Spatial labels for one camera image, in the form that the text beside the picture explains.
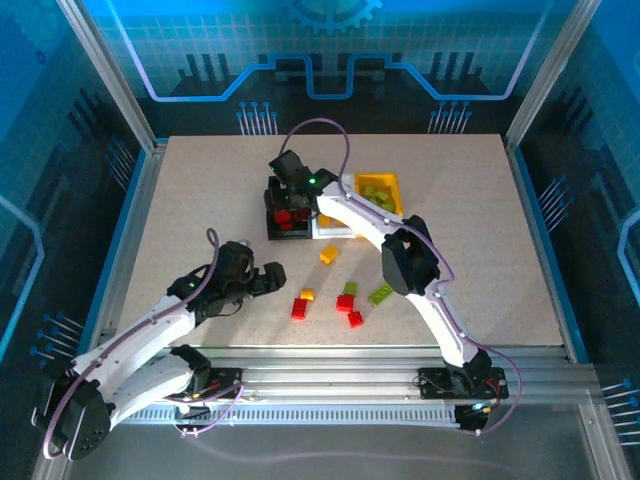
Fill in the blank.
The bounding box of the black control box with light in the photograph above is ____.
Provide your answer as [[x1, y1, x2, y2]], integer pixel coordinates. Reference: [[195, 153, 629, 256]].
[[453, 401, 490, 435]]

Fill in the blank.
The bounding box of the black plastic container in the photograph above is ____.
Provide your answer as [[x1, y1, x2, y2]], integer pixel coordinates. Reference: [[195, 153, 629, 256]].
[[264, 174, 315, 241]]

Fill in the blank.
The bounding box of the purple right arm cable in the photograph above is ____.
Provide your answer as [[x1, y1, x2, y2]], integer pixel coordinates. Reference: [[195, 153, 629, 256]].
[[278, 117, 524, 437]]

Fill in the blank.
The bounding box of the white plastic container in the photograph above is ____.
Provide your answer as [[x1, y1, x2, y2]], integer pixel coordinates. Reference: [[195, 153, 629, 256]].
[[310, 212, 361, 241]]

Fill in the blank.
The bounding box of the long green lego brick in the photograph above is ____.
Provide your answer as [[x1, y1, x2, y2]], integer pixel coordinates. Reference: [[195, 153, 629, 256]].
[[367, 282, 395, 307]]

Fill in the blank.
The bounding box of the aluminium front rail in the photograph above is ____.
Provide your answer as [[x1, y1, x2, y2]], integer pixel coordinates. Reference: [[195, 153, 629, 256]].
[[59, 343, 604, 409]]

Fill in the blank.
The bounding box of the aluminium frame post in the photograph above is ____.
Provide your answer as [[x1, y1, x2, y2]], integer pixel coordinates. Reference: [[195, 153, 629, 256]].
[[55, 0, 160, 151], [503, 0, 603, 149]]

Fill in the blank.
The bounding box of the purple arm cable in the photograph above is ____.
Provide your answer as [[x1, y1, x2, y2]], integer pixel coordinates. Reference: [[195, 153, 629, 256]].
[[278, 117, 524, 437], [42, 227, 247, 461]]

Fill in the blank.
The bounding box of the yellow plastic container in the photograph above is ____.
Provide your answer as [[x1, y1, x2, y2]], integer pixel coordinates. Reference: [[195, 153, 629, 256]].
[[353, 171, 406, 218]]

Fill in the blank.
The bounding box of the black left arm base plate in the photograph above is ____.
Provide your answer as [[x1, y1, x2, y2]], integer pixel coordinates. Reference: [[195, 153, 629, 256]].
[[152, 366, 245, 401]]

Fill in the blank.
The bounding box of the slotted grey cable duct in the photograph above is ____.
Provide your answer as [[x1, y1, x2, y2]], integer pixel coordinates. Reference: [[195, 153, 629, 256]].
[[114, 405, 459, 427]]

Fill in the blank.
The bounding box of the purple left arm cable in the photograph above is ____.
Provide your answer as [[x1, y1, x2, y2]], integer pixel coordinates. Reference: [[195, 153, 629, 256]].
[[42, 227, 247, 461]]

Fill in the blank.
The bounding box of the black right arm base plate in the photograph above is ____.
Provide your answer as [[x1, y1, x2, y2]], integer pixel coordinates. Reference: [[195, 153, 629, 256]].
[[416, 366, 510, 400]]

